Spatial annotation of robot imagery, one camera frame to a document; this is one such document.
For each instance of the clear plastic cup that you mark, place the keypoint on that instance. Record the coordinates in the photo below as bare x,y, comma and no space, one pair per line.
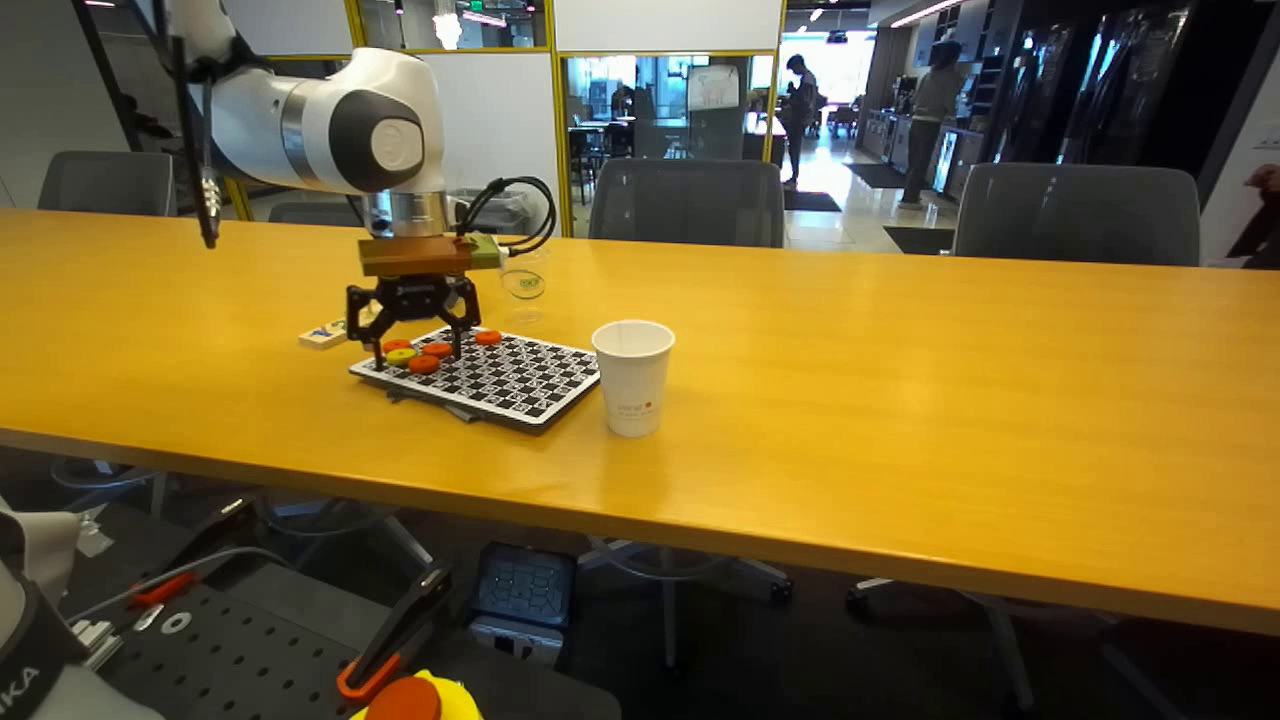
523,280

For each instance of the black glass cabinet row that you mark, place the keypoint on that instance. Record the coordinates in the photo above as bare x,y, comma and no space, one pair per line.
1104,82

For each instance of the blue grey floor box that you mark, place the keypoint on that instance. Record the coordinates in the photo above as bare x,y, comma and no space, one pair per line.
523,601

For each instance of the wooden number puzzle board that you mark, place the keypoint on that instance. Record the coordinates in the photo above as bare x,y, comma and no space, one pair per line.
320,335

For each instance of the white padded cover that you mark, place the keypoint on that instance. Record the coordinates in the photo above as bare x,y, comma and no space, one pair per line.
41,542

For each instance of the yellow framed partition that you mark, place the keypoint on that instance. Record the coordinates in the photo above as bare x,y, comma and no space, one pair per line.
507,122

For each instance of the black slanted pole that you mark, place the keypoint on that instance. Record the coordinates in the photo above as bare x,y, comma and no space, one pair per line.
120,95

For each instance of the person in grey shirt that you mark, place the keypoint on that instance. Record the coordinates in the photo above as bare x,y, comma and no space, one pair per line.
933,113

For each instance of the black white marker board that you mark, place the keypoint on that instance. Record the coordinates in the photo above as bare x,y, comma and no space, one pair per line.
533,380

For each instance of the dark grey labelled housing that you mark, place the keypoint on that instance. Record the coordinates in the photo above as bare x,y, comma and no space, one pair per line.
34,667

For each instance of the yellow red emergency stop button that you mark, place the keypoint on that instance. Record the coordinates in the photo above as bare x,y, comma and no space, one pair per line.
425,696

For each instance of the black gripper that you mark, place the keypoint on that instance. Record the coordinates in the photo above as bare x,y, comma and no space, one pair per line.
418,298

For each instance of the orange black clamp tool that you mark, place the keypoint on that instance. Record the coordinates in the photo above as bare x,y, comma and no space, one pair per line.
392,642

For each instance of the white paper cup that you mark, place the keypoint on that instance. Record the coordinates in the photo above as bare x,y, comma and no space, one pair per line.
633,380

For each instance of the dark floor mat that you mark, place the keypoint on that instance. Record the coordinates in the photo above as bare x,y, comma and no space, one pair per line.
811,203
883,172
922,238

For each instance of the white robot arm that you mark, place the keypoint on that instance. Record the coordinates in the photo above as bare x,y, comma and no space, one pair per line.
320,132

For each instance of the dark grey swivel chair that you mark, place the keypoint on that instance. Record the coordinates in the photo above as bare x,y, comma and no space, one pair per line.
933,626
683,584

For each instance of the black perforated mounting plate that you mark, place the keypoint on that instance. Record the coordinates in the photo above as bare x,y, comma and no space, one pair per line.
254,654

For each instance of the person in dark clothes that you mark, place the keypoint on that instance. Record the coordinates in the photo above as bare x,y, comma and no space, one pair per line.
803,107

